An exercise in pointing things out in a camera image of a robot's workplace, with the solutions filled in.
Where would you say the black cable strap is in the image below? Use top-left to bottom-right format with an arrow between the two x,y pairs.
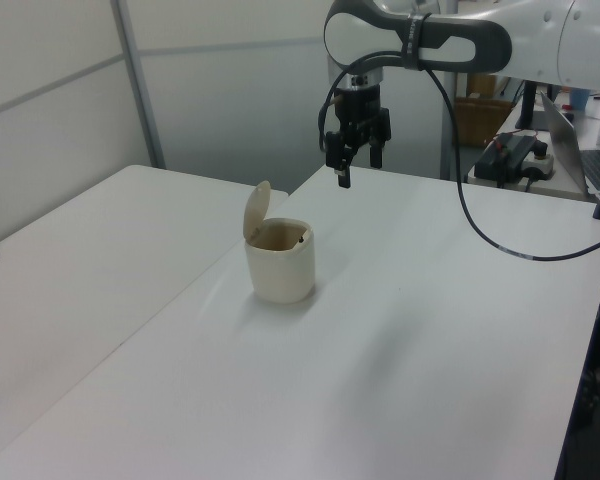
401,13 -> 430,72

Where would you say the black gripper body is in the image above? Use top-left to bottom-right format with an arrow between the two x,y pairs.
335,85 -> 385,133

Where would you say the silver laptop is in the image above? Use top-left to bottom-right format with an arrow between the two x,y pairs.
539,91 -> 600,197

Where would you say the brown cardboard box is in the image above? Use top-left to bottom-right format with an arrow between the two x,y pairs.
453,74 -> 514,148

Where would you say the black power unit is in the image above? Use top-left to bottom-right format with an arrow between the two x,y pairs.
474,133 -> 537,182

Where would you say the black table frame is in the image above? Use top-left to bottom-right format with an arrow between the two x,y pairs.
553,192 -> 600,480

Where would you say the emergency stop button box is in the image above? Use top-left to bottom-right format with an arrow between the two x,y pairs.
521,141 -> 557,180

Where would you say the black monitor stand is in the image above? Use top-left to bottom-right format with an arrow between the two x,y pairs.
513,79 -> 540,132

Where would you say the grey partition post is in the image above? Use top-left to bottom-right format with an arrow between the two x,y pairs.
110,0 -> 167,170

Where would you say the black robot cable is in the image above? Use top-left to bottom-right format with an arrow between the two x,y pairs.
316,12 -> 600,263

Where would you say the small white trash can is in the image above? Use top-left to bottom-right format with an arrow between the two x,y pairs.
242,179 -> 317,305

